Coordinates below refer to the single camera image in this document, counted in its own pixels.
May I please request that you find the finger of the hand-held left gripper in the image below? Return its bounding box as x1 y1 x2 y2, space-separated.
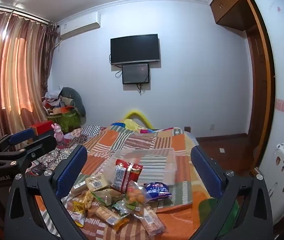
0 127 36 153
19 134 58 173

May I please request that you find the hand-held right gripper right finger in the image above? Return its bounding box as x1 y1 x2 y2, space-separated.
190 145 274 240

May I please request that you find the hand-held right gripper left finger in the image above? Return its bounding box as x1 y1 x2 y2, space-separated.
4 144 88 240

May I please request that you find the barcode toast packet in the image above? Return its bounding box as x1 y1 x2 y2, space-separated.
85 175 111 192

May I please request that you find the green label toast packet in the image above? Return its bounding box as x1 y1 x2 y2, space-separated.
92 189 125 207

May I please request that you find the clear plastic container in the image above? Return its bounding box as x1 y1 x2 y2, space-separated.
104 147 178 188

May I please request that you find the blue snack packet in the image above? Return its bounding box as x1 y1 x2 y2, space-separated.
143 182 172 202

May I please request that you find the red snack packet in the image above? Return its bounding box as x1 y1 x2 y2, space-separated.
110 158 144 194

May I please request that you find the small green snack packet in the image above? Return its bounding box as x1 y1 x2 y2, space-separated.
112 200 130 217

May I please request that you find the red box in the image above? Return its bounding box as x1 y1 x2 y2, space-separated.
29 121 55 136

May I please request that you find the plain beige bread packet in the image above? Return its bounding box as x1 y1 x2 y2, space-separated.
70 180 90 197

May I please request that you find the pink plush toy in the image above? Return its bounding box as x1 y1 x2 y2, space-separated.
53 123 64 143

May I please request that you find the green storage box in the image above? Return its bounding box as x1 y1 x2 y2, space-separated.
48 107 81 133

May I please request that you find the yellow crisps bag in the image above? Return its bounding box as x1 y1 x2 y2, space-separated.
72 191 95 218

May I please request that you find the pile of clutter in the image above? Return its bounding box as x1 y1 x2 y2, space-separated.
42 91 77 117

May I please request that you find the grey cushion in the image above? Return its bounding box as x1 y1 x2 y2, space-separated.
59 87 86 117

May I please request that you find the beige biscuit packet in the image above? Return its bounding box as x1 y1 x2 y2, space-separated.
88 205 122 226

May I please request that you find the pink brown curtain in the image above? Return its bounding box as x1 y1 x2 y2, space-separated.
0 4 58 153

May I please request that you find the orange fried snack bag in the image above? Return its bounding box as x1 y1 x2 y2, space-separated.
125 180 148 216

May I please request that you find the patchwork blanket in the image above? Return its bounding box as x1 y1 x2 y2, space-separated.
27 124 232 240

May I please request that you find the pink wafer stick packet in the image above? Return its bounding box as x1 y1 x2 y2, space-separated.
139 206 165 237

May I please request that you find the yellow snack packet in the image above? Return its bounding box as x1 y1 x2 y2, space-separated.
112 217 130 232

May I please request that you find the colourful cushion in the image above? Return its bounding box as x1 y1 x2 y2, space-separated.
110 121 182 134

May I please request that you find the yellow pillow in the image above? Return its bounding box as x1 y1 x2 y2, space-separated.
124 109 154 129

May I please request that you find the small black monitor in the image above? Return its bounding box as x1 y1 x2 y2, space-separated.
121 63 150 85

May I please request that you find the white sliding door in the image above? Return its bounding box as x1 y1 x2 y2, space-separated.
253 0 284 230

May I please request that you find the white air conditioner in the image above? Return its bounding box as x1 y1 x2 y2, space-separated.
58 12 101 41

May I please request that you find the wooden wardrobe cabinet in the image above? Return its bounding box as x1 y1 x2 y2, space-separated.
209 0 258 31

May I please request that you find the brown wooden door frame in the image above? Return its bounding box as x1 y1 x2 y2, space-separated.
244 0 275 171

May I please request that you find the black wall television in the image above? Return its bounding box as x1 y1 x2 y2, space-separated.
110 33 161 66

